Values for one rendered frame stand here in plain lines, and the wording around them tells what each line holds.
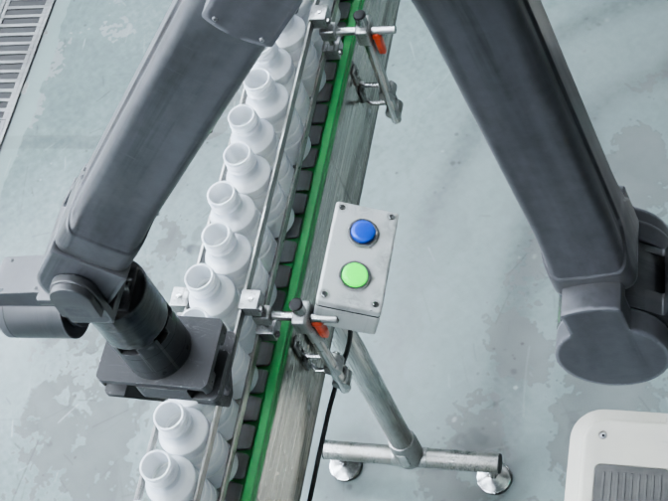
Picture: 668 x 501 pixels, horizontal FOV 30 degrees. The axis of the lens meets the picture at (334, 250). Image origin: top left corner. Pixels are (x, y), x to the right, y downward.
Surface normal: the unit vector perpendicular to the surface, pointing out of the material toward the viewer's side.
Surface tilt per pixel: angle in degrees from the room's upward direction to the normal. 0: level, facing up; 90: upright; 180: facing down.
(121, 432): 0
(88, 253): 83
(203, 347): 1
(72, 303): 85
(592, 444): 0
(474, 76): 86
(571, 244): 78
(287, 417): 90
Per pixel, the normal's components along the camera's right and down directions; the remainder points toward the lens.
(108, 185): -0.20, 0.80
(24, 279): -0.30, -0.58
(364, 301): 0.09, -0.47
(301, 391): 0.95, 0.03
